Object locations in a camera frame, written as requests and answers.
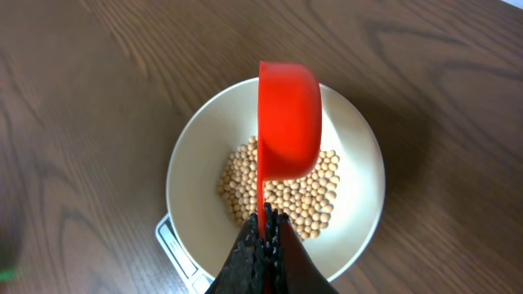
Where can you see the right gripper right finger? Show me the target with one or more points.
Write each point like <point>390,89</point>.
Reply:
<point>290,269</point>

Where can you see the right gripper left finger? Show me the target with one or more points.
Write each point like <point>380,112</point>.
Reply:
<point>243,270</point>

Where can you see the red plastic measuring scoop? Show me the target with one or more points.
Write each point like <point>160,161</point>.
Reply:
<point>289,126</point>

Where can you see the white digital kitchen scale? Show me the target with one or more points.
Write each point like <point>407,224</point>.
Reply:
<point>194,278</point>

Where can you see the soybeans in bowl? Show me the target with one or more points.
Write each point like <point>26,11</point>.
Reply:
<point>308,201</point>

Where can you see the cream ceramic bowl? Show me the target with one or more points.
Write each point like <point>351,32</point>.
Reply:
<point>198,216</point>

